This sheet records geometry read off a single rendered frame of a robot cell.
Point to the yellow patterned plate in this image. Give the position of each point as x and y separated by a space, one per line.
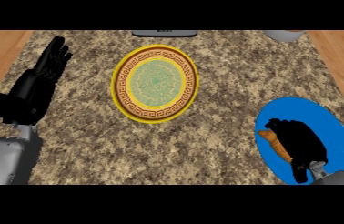
153 83

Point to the dark grey appliance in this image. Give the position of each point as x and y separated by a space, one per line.
164 33

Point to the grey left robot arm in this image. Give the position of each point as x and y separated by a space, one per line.
14 154

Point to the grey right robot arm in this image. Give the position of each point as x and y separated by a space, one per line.
326 174

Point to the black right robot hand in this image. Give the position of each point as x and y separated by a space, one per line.
301 142

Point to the grey round container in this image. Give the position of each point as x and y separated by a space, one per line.
283 35

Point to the brown croissant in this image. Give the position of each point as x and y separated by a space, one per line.
274 144

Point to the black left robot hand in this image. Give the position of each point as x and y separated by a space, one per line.
32 88

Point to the blue plate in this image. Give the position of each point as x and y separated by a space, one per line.
308 112

